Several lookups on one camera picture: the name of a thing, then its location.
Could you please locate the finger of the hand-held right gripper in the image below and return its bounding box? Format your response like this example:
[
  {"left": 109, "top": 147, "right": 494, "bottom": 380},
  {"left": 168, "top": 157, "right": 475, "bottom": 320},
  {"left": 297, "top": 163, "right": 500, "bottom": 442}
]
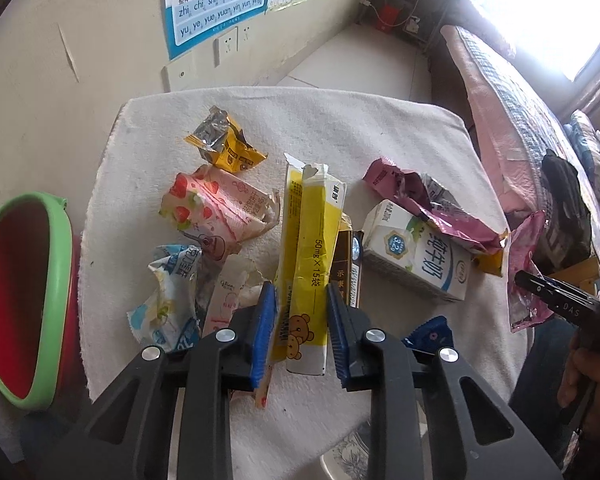
[{"left": 515, "top": 270, "right": 600, "bottom": 321}]

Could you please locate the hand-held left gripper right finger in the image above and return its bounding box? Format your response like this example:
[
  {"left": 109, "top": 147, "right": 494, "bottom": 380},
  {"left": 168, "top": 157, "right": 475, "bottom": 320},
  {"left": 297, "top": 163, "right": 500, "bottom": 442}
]
[{"left": 326, "top": 287, "right": 563, "bottom": 480}]

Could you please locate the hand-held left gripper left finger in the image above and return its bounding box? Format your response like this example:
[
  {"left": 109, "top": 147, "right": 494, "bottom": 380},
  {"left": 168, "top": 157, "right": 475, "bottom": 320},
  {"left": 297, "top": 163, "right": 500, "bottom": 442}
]
[{"left": 37, "top": 281, "right": 281, "bottom": 480}]

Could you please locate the long yellow white box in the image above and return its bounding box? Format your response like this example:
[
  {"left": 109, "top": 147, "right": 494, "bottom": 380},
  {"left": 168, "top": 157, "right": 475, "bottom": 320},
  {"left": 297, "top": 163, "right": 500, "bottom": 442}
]
[{"left": 272, "top": 152, "right": 348, "bottom": 376}]

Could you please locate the white milk carton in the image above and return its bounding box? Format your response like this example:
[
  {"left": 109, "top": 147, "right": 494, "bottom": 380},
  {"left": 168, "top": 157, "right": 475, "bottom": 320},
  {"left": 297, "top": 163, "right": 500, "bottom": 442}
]
[{"left": 361, "top": 200, "right": 471, "bottom": 303}]

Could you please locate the red bin with green rim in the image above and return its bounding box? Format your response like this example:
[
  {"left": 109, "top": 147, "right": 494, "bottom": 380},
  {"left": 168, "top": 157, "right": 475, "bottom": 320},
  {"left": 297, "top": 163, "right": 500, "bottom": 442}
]
[{"left": 0, "top": 192, "right": 81, "bottom": 411}]

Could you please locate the person's right hand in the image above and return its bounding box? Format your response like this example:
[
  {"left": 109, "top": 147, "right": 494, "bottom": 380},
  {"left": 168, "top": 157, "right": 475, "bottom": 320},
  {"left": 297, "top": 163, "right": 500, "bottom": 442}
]
[{"left": 557, "top": 334, "right": 597, "bottom": 411}]

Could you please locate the yellow flat packet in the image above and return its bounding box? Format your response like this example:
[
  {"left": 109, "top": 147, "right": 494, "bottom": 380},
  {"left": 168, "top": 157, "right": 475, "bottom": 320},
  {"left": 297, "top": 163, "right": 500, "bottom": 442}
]
[{"left": 555, "top": 257, "right": 600, "bottom": 282}]

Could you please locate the small white pink wrapper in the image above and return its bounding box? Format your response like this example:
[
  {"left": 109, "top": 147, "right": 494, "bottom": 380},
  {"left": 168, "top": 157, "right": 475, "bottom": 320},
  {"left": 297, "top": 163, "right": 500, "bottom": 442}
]
[{"left": 200, "top": 257, "right": 261, "bottom": 336}]

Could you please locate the pink clear plastic wrapper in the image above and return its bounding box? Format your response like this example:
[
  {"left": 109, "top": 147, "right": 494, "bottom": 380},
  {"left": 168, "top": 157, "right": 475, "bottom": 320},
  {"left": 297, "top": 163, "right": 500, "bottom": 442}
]
[{"left": 507, "top": 210, "right": 556, "bottom": 333}]

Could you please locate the tan wooden stick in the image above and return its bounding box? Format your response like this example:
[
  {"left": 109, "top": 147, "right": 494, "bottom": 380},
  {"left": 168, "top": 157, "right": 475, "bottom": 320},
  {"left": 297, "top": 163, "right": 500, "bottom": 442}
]
[{"left": 252, "top": 365, "right": 276, "bottom": 408}]

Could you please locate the brown flat box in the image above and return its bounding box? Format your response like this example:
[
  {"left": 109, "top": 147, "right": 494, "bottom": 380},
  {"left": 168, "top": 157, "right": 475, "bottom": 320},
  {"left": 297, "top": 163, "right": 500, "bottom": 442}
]
[{"left": 330, "top": 230, "right": 366, "bottom": 311}]

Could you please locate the person's leg in jeans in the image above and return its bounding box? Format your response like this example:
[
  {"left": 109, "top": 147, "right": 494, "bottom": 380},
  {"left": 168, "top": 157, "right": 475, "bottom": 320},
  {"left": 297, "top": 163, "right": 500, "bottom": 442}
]
[{"left": 510, "top": 317, "right": 581, "bottom": 461}]

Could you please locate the dark blue wrapper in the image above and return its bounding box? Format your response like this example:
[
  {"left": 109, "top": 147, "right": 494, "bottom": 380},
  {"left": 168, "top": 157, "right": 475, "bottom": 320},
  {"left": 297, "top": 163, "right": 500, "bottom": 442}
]
[{"left": 402, "top": 316, "right": 456, "bottom": 361}]

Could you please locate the black cloth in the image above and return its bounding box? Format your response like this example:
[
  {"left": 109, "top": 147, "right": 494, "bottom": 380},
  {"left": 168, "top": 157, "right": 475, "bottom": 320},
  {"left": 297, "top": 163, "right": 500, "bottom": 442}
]
[{"left": 540, "top": 149, "right": 593, "bottom": 271}]

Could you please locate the blue and white wrapper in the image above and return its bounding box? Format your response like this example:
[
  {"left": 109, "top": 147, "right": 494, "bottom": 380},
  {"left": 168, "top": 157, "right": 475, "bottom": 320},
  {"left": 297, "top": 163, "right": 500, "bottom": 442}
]
[{"left": 126, "top": 244, "right": 203, "bottom": 353}]

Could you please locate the floral patterned white object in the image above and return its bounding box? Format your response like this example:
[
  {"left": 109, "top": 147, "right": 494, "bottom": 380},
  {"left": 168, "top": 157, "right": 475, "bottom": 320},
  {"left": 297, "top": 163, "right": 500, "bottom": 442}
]
[{"left": 320, "top": 420, "right": 376, "bottom": 480}]

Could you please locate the pink strawberry print wrapper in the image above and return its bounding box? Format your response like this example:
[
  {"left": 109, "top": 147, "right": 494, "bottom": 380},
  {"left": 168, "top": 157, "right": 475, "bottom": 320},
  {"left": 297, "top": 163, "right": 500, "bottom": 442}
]
[{"left": 160, "top": 165, "right": 281, "bottom": 261}]

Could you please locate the floral pillow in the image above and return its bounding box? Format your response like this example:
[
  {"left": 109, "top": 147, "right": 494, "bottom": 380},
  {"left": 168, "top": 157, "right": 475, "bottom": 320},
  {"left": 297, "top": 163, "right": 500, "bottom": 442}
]
[{"left": 565, "top": 110, "right": 600, "bottom": 201}]

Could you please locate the pink blanket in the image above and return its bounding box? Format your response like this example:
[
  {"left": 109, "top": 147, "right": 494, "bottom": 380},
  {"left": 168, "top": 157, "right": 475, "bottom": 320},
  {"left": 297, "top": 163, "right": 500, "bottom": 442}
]
[{"left": 467, "top": 75, "right": 546, "bottom": 216}]

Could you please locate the crumpled purple pink wrapper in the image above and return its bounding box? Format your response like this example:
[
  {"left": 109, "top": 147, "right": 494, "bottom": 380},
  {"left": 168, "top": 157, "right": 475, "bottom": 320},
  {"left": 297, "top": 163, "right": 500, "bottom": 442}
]
[{"left": 362, "top": 157, "right": 510, "bottom": 277}]

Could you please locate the yellow foil snack wrapper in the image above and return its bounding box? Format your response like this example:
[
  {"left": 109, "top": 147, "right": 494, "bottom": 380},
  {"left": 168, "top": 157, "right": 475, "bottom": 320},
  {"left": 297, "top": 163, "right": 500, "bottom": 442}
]
[{"left": 184, "top": 106, "right": 268, "bottom": 173}]

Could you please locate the bed with checked quilt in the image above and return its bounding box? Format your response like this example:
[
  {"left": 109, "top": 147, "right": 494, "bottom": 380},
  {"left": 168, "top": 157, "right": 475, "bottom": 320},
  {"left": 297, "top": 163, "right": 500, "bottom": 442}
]
[{"left": 440, "top": 25, "right": 600, "bottom": 261}]

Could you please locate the white towel cloth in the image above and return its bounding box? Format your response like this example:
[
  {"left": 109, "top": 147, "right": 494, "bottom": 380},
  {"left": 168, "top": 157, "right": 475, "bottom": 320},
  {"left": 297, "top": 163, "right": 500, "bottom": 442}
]
[{"left": 80, "top": 85, "right": 536, "bottom": 466}]

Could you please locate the window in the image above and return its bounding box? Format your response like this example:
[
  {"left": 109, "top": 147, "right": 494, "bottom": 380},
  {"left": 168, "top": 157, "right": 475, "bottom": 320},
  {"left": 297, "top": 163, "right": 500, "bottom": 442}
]
[{"left": 470, "top": 0, "right": 600, "bottom": 81}]

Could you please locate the red paper item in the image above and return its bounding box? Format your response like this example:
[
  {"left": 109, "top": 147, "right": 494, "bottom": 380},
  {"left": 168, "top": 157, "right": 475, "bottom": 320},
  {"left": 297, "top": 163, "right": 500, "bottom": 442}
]
[{"left": 375, "top": 4, "right": 401, "bottom": 31}]

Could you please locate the blank white wall plate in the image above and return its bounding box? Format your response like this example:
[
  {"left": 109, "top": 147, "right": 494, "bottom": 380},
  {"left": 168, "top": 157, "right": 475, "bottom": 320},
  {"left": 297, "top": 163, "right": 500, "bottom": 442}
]
[{"left": 162, "top": 52, "right": 196, "bottom": 93}]

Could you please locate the blue wall poster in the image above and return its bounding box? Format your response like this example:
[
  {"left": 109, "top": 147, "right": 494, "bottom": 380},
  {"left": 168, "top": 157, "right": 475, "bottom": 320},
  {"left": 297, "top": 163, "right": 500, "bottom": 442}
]
[{"left": 161, "top": 0, "right": 273, "bottom": 61}]

